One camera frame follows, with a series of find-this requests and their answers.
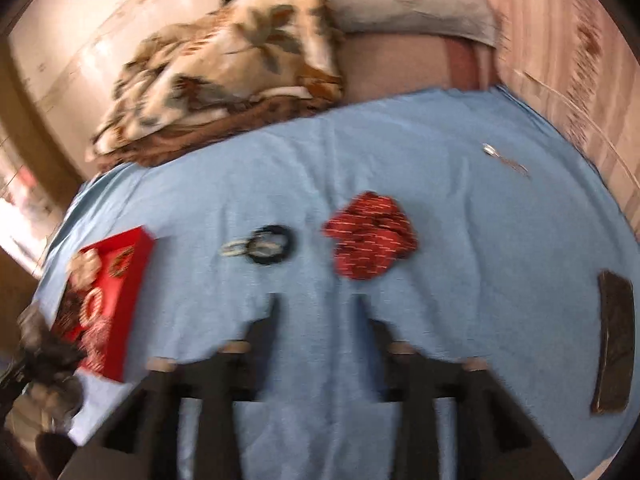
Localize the black scrunchie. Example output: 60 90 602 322
244 225 297 265

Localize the red polka dot scrunchie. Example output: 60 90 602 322
322 192 419 281

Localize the blue towel cloth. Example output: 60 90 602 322
35 86 640 480

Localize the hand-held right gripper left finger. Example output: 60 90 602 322
75 292 282 480

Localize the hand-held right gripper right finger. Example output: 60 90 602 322
354 294 576 480

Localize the floral leaf print quilt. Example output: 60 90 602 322
85 0 347 172

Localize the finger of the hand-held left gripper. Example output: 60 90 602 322
0 352 38 411

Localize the silver pendant necklace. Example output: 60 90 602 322
482 143 531 179

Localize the striped floral pillow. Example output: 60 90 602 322
462 0 640 223

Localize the grey pillow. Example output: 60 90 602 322
327 0 502 49

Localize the pearl bracelet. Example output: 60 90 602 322
220 237 281 261

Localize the pink brown bed sheet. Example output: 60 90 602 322
344 32 501 107

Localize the red box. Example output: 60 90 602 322
52 226 157 384

